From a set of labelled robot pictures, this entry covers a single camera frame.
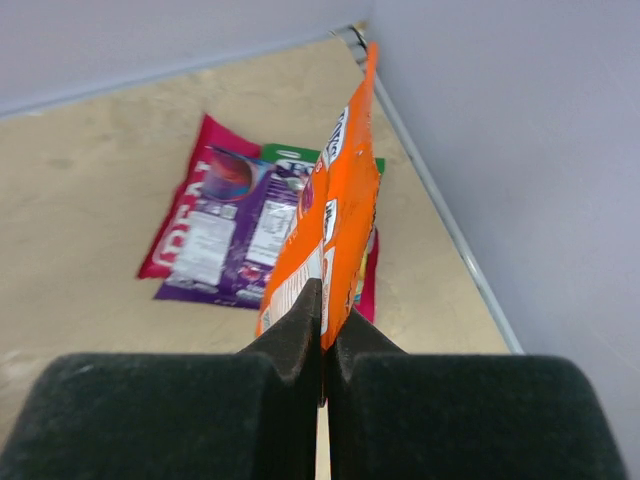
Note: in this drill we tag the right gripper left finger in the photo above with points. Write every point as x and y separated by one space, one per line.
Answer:
247 415

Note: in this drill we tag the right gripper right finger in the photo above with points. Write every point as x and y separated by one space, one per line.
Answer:
396 415

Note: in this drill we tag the orange snack packet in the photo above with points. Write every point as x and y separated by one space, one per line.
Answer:
328 235

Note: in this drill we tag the purple white snack packet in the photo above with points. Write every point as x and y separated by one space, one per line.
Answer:
235 232

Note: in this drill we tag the green yellow candy packet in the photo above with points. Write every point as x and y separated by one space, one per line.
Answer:
325 160

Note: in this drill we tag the pink cookie snack packet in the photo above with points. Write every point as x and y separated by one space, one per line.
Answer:
172 233

